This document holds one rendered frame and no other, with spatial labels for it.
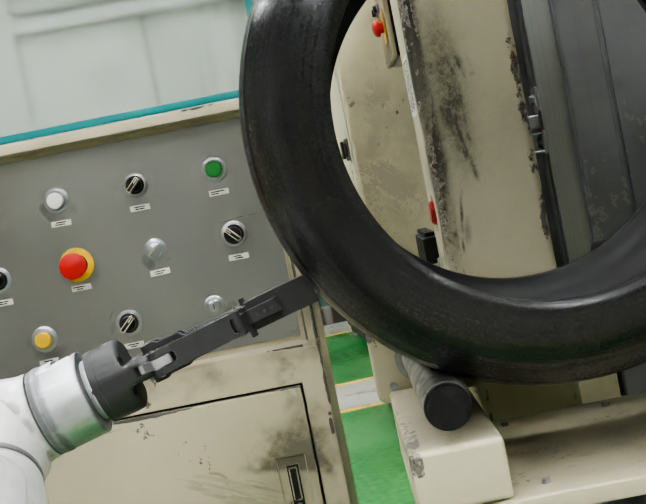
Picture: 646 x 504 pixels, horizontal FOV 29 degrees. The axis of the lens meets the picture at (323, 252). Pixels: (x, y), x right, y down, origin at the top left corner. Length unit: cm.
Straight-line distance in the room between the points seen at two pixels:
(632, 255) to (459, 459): 38
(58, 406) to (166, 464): 65
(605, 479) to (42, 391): 54
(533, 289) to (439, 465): 32
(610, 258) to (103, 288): 81
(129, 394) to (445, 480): 32
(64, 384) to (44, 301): 69
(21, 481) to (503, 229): 66
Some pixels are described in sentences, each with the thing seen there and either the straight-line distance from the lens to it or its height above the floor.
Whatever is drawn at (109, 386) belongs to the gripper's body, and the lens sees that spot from 124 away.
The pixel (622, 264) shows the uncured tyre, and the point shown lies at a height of 97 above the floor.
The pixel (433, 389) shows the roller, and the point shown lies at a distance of 116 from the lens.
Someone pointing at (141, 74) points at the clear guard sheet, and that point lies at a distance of 188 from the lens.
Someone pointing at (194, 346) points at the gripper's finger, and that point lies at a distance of 121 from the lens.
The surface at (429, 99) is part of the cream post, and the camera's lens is 151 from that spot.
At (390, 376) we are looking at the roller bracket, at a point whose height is 88.
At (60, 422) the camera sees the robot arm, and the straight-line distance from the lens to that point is 125.
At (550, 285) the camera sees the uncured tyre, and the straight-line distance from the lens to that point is 142.
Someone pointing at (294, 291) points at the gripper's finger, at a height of 102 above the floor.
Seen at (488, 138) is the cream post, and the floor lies 114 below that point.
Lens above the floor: 112
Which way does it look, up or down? 3 degrees down
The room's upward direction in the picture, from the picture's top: 11 degrees counter-clockwise
